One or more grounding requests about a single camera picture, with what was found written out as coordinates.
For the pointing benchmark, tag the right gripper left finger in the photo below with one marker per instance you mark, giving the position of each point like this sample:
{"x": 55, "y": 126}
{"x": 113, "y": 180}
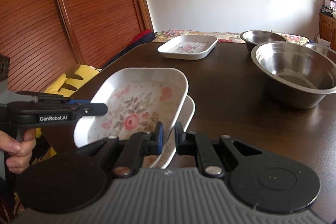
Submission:
{"x": 139, "y": 145}

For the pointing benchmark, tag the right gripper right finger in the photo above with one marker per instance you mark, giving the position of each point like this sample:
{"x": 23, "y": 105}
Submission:
{"x": 198, "y": 145}

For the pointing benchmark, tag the floral square plate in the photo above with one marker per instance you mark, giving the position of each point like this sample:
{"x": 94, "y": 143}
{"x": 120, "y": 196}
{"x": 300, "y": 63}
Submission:
{"x": 136, "y": 98}
{"x": 168, "y": 152}
{"x": 188, "y": 47}

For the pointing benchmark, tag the medium steel bowl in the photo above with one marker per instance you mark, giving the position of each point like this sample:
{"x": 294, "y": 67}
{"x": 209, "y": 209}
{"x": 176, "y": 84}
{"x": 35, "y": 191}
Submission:
{"x": 253, "y": 38}

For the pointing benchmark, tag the large steel bowl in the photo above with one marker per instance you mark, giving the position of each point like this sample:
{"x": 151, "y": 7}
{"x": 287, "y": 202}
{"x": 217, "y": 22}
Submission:
{"x": 299, "y": 76}

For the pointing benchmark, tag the small steel bowl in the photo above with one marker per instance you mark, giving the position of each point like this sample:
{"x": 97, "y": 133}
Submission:
{"x": 331, "y": 54}

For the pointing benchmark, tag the person's left hand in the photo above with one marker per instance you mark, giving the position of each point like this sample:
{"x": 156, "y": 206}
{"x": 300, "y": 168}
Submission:
{"x": 20, "y": 151}

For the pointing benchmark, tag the yellow plush toy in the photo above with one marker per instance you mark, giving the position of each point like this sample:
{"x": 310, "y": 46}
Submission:
{"x": 66, "y": 84}

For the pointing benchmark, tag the wooden louvered wardrobe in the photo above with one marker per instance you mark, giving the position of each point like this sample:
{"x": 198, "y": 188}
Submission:
{"x": 44, "y": 38}

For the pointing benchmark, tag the navy folded cloth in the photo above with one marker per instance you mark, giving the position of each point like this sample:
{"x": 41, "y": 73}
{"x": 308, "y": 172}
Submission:
{"x": 146, "y": 39}

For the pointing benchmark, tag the red folded cloth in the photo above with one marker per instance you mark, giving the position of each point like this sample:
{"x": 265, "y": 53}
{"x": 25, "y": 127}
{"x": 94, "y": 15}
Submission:
{"x": 139, "y": 36}

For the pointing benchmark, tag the floral bed quilt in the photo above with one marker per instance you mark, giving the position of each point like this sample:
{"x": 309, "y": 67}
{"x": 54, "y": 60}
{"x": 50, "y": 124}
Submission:
{"x": 226, "y": 37}

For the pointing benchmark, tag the white paper bag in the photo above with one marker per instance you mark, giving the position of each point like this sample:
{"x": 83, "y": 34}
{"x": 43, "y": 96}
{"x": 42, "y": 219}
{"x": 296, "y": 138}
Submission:
{"x": 323, "y": 42}

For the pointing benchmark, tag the wooden sideboard cabinet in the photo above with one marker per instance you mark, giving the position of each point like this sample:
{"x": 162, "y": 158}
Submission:
{"x": 327, "y": 29}

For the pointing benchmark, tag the stack of papers and boxes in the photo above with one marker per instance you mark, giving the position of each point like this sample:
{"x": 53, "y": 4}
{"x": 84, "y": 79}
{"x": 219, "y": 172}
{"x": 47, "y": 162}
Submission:
{"x": 331, "y": 4}

